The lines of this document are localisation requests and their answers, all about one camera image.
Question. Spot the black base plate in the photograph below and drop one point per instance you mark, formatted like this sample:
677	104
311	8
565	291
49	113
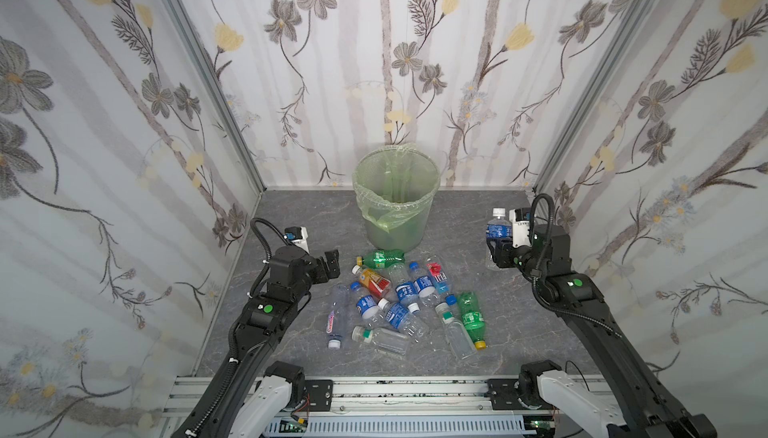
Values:
317	396
503	394

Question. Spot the green bottle yellow cap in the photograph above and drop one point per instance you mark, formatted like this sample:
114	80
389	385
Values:
381	259
473	319

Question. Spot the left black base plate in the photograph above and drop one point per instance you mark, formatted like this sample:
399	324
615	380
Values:
317	396

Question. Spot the Fiji bottle pink flower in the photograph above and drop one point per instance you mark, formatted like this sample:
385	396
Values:
443	285

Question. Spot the green bottle yellow cap top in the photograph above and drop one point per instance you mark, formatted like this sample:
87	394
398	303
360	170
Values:
381	259

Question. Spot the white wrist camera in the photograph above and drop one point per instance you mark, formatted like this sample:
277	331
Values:
298	236
520	226

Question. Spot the green lined waste bin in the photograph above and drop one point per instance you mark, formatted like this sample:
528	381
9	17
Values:
395	187

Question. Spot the clear bottle pink label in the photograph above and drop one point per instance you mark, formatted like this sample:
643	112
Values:
338	319

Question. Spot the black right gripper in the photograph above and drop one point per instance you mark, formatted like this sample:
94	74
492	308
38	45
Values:
504	252

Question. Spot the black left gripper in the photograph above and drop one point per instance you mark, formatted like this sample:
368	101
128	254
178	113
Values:
327	265

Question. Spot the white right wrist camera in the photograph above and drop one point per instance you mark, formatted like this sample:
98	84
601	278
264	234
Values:
520	226

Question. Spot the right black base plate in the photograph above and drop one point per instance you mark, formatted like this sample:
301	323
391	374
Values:
503	394

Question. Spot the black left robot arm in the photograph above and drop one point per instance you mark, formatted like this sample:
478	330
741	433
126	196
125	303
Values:
246	394

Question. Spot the clear bottle blue label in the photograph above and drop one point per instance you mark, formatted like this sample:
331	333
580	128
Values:
497	228
404	287
366	306
423	285
402	320

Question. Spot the white slotted cable duct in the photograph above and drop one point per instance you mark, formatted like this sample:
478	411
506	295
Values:
403	426

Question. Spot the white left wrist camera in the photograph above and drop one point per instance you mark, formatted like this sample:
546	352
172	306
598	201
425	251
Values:
298	236

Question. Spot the orange red tea bottle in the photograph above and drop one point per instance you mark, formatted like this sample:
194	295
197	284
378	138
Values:
377	284

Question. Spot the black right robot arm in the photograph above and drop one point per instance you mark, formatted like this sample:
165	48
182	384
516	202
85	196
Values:
644	406

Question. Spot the aluminium mounting rail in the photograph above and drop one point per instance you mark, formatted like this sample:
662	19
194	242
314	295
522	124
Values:
388	396

